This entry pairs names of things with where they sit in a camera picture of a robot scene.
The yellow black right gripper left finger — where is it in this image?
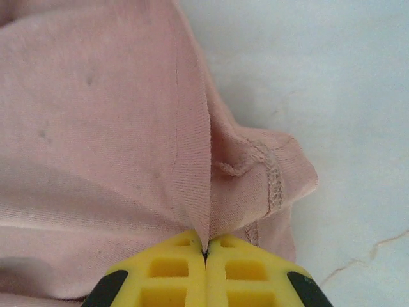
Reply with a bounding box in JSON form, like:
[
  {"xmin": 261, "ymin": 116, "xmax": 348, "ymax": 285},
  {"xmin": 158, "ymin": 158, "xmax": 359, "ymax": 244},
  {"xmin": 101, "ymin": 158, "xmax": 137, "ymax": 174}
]
[{"xmin": 79, "ymin": 230, "xmax": 208, "ymax": 307}]

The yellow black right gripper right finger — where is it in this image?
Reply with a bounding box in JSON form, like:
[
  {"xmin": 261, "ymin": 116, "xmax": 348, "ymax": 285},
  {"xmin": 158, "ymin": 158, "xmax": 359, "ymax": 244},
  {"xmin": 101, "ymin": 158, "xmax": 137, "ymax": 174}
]
[{"xmin": 206, "ymin": 233, "xmax": 335, "ymax": 307}]

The pink t-shirt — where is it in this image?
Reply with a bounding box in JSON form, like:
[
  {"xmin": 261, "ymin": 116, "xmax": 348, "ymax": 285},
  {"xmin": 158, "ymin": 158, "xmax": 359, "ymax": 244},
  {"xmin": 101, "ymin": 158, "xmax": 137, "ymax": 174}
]
[{"xmin": 0, "ymin": 0, "xmax": 320, "ymax": 303}]

